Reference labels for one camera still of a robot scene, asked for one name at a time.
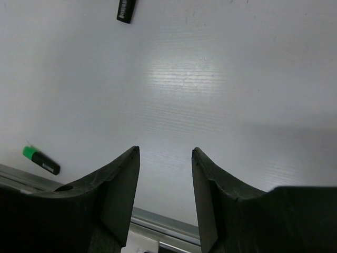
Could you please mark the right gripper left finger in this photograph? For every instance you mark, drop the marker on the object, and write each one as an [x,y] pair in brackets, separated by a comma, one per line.
[91,214]

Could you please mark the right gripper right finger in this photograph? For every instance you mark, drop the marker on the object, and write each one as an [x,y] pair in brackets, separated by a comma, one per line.
[236,217]

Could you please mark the green black highlighter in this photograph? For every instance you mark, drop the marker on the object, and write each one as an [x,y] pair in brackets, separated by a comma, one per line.
[41,160]

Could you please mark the yellow black highlighter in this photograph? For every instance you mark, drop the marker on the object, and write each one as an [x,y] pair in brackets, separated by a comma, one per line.
[125,11]

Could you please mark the aluminium frame rail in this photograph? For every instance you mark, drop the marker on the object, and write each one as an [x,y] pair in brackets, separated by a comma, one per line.
[148,231]

